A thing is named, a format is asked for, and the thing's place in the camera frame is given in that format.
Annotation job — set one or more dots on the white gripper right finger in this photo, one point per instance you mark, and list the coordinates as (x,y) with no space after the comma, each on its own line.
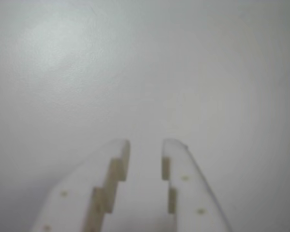
(191,193)

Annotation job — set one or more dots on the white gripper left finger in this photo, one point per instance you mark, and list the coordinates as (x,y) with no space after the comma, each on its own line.
(72,193)

